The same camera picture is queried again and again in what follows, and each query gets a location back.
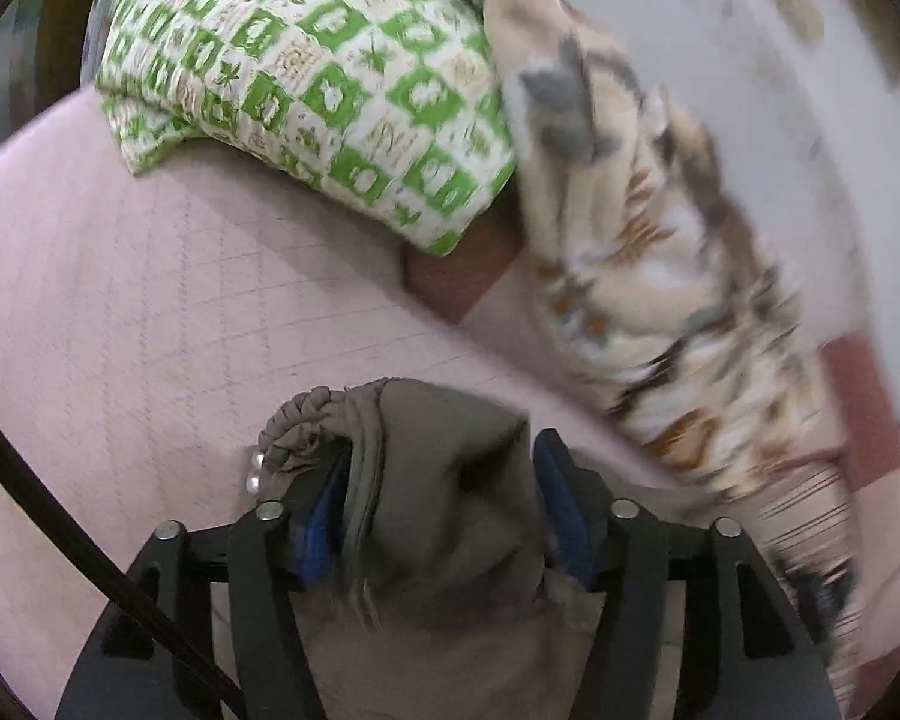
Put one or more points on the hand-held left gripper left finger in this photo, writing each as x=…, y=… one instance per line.
x=316, y=540

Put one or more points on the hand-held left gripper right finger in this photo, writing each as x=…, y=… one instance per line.
x=566, y=517

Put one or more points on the pink cushion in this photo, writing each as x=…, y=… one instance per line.
x=866, y=405

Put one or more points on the cream floral blanket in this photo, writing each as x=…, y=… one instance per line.
x=645, y=262

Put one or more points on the green checked pillow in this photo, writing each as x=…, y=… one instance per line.
x=307, y=75

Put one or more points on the dark red pillow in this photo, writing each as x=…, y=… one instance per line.
x=457, y=277

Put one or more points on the olive hooded puffer coat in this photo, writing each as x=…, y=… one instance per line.
x=450, y=510

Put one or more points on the striped floral back cushion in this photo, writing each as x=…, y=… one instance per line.
x=817, y=502

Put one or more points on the pink quilted bed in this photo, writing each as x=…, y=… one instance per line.
x=157, y=300

